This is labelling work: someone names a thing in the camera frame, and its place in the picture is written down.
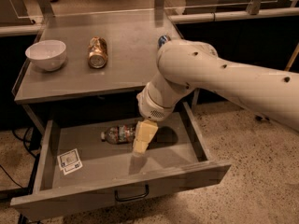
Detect black floor cables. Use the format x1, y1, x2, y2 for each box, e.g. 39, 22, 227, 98
0, 126, 40, 189

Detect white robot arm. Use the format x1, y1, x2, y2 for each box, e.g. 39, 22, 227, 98
133, 39, 299, 154

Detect gold soda can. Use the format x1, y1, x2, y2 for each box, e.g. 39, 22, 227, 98
88, 36, 108, 69

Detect white tag sticker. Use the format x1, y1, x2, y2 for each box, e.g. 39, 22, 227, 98
57, 148, 82, 175

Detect clear plastic water bottle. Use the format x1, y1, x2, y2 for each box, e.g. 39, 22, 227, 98
100, 124, 135, 145

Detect blue soda can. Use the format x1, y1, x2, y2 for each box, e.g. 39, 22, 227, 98
158, 35, 171, 48

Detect grey horizontal rail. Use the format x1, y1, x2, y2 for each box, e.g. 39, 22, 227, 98
168, 7, 299, 24

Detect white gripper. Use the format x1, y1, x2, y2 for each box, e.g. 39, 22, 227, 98
133, 89, 174, 157

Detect white bowl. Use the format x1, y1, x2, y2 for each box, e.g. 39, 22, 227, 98
25, 40, 66, 71

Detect grey open top drawer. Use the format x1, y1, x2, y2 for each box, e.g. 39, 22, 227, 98
10, 103, 231, 221

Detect black drawer handle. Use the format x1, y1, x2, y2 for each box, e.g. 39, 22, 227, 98
114, 184, 150, 203

